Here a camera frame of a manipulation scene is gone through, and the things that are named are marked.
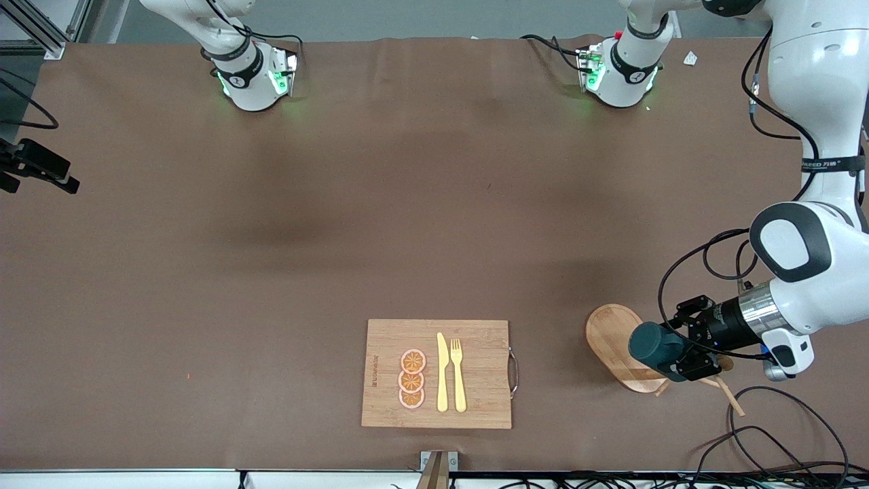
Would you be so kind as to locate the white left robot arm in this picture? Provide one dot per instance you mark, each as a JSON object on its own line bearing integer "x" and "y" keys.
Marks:
{"x": 815, "y": 68}

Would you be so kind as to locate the toy orange slice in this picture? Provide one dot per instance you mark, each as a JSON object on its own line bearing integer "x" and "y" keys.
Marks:
{"x": 413, "y": 360}

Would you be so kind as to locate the dark teal cup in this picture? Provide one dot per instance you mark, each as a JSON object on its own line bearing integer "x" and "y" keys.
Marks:
{"x": 652, "y": 346}

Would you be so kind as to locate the wooden mug tree stand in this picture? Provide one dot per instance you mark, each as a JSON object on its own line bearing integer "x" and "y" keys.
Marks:
{"x": 611, "y": 336}

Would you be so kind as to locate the bamboo cutting board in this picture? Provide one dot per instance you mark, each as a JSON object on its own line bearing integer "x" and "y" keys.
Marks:
{"x": 482, "y": 380}

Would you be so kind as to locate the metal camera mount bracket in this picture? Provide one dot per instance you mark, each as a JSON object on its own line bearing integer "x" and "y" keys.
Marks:
{"x": 438, "y": 468}

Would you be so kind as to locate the brown table cover mat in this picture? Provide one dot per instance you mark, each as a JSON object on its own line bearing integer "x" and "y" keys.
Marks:
{"x": 271, "y": 204}

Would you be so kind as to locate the aluminium frame profile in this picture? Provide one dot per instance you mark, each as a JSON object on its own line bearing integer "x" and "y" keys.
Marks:
{"x": 53, "y": 50}

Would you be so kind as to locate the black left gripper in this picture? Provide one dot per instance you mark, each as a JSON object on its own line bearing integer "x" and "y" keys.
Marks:
{"x": 725, "y": 328}

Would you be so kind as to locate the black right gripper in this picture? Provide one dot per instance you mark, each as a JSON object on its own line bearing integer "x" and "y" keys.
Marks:
{"x": 42, "y": 164}

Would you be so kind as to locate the yellow plastic knife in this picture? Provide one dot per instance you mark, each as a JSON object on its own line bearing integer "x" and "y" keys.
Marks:
{"x": 442, "y": 380}

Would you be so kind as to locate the yellow plastic fork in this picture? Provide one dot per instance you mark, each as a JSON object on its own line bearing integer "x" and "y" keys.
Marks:
{"x": 459, "y": 387}

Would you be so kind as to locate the white table edge rail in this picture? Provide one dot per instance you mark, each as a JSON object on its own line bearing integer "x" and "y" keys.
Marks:
{"x": 136, "y": 481}

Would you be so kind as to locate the white paper scrap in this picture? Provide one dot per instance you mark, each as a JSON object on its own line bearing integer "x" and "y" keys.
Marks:
{"x": 690, "y": 58}

